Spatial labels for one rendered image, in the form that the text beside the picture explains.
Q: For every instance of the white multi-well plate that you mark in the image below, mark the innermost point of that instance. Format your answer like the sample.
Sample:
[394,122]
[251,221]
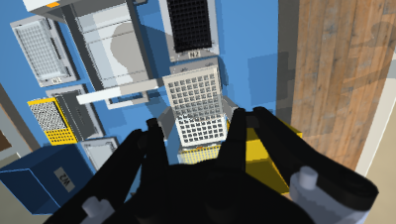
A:
[199,96]
[40,50]

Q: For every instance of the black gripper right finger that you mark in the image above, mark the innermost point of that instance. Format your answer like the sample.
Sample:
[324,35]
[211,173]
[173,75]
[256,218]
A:
[328,191]

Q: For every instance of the yellow open-top bin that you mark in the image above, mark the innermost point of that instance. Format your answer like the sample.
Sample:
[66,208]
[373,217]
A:
[260,165]

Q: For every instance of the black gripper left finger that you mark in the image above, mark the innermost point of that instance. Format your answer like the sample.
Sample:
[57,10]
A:
[108,188]

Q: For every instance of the black multi-well plate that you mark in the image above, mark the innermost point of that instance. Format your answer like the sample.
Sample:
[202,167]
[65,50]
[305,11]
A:
[189,20]

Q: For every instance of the dark blue open bin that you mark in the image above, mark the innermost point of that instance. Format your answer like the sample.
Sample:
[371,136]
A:
[46,174]

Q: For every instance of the blue flat mat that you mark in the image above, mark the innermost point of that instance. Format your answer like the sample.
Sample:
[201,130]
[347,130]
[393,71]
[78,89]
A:
[248,43]

